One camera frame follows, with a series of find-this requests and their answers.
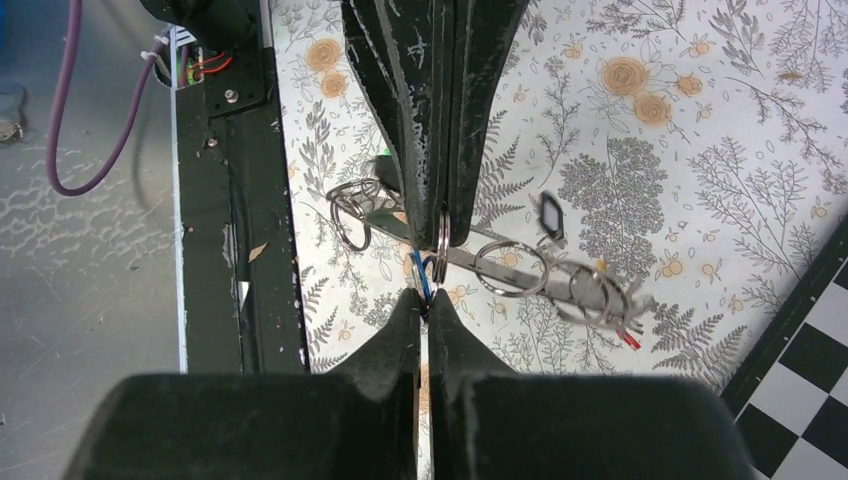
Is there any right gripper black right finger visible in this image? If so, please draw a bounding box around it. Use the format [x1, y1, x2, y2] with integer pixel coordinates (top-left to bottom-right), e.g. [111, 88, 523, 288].
[427, 291, 753, 479]

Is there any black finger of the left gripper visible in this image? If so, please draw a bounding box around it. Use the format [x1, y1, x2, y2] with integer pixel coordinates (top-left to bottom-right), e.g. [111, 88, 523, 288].
[341, 1, 448, 250]
[447, 0, 528, 246]

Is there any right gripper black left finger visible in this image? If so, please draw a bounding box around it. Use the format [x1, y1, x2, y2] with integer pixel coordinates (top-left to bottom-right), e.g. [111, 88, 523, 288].
[65, 289, 423, 479]

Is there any blue key tag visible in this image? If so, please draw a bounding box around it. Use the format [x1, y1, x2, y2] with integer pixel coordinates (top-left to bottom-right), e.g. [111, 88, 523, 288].
[409, 250, 433, 306]

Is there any large grey metal keyring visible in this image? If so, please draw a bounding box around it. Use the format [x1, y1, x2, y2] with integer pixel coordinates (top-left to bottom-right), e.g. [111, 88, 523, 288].
[325, 178, 655, 334]

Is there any red key tag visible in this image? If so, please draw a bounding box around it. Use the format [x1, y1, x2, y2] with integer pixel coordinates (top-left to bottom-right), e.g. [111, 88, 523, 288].
[617, 329, 641, 351]

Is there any black key tag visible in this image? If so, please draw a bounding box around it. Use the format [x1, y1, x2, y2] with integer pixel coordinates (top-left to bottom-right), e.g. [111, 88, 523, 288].
[537, 191, 565, 243]

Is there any floral table mat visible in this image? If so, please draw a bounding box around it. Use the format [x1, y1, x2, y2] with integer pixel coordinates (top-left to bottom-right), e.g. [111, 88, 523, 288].
[270, 1, 847, 387]

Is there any black white checkerboard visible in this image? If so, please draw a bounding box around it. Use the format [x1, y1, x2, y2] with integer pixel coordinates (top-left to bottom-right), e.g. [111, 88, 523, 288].
[722, 222, 847, 479]

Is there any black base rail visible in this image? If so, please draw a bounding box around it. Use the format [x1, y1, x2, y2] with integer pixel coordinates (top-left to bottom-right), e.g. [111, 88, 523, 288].
[171, 1, 309, 374]

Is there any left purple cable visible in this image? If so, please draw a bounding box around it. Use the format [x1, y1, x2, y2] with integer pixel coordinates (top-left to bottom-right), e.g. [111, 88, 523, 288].
[44, 0, 171, 199]

